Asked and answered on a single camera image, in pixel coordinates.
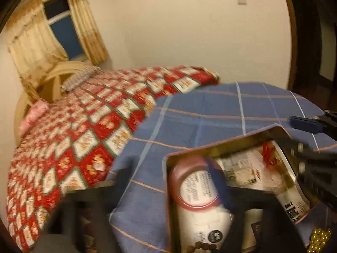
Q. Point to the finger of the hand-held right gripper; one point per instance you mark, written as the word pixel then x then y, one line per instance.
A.
pixel 292 150
pixel 304 123

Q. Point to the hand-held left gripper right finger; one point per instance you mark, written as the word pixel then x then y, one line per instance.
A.
pixel 219 187

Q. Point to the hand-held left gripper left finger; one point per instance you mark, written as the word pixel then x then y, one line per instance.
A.
pixel 92 205

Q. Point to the pink tin box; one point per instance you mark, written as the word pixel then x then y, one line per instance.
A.
pixel 171 216

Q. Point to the blue plaid tablecloth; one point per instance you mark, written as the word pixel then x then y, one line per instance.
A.
pixel 210 110

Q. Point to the red patterned blanket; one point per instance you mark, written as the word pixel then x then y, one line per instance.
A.
pixel 79 126

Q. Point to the pink pillow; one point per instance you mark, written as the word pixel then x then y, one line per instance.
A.
pixel 34 113

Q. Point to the striped pillow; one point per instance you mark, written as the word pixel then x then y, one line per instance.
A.
pixel 80 77

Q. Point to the cream wooden headboard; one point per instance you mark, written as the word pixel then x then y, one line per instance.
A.
pixel 59 73

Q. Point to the wide cream floral curtain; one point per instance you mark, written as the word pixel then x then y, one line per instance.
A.
pixel 31 44

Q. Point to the window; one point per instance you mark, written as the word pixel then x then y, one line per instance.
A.
pixel 64 31

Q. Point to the narrow cream floral curtain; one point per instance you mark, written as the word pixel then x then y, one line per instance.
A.
pixel 85 26

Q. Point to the brown door frame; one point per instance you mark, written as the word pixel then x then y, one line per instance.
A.
pixel 291 31

